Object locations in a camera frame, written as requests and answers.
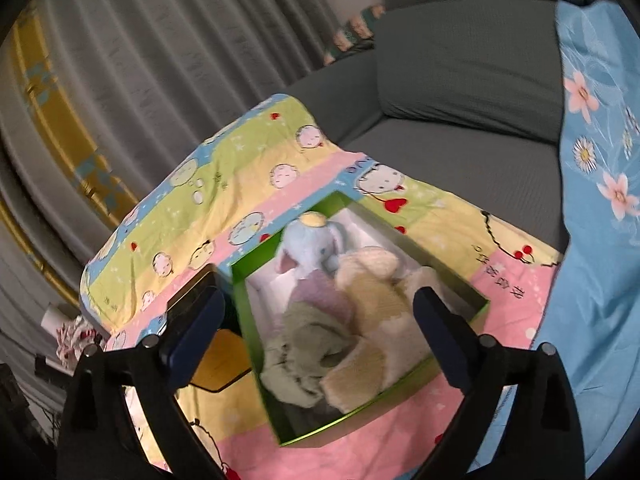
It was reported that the grey-green fuzzy cloth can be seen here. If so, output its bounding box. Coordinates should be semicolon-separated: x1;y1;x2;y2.
260;302;361;408

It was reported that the patterned cushion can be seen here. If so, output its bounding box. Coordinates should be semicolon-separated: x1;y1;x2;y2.
322;4;388;66

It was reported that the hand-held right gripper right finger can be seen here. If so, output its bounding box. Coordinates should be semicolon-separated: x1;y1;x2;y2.
412;286;586;480

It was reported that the blue floral cloth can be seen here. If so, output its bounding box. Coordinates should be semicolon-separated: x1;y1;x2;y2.
480;0;640;480

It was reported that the grey sofa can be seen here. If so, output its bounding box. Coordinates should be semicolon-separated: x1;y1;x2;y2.
285;0;640;251

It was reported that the green cardboard box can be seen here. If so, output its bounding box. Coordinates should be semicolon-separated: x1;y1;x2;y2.
229;191;490;448

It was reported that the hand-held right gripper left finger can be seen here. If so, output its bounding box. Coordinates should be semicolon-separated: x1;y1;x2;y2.
56;285;226;480

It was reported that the yellow patterned curtain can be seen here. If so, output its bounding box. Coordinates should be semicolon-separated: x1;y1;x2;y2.
0;2;141;306

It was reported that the pile of clothes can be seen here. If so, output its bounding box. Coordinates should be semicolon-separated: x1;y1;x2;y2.
52;317;108;376

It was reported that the blue elephant plush toy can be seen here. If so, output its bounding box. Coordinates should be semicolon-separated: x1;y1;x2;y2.
274;211;351;281

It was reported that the cartoon printed blanket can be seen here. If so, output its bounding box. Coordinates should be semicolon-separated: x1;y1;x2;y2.
80;92;566;480

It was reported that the grey curtain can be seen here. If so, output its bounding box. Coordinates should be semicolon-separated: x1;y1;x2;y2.
0;0;361;411

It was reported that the black gold box lid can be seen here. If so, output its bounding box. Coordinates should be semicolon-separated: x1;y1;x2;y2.
165;265;253;393

